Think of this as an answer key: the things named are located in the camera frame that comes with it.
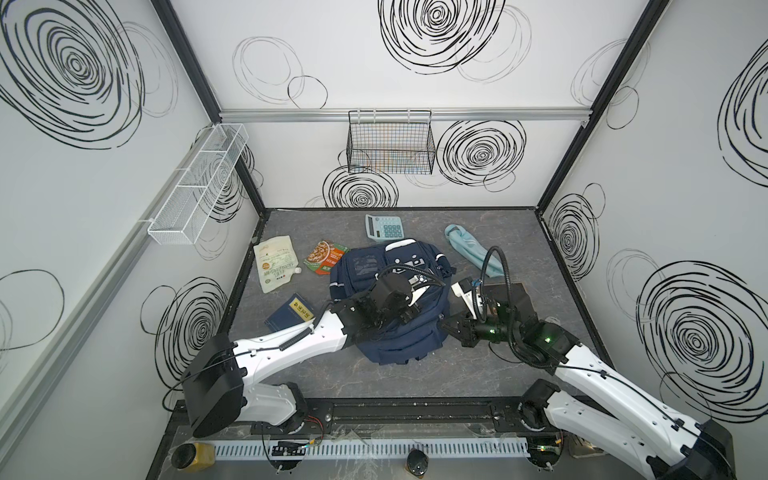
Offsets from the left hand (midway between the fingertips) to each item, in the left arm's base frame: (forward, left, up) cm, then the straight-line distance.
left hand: (419, 288), depth 77 cm
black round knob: (-36, +1, -8) cm, 37 cm away
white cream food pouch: (+19, +49, -19) cm, 55 cm away
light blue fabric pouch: (+25, -18, -14) cm, 34 cm away
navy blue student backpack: (0, -2, +8) cm, 8 cm away
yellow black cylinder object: (-37, +47, -9) cm, 61 cm away
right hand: (-11, -4, 0) cm, 12 cm away
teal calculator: (+35, +11, -17) cm, 40 cm away
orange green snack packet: (+22, +31, -18) cm, 42 cm away
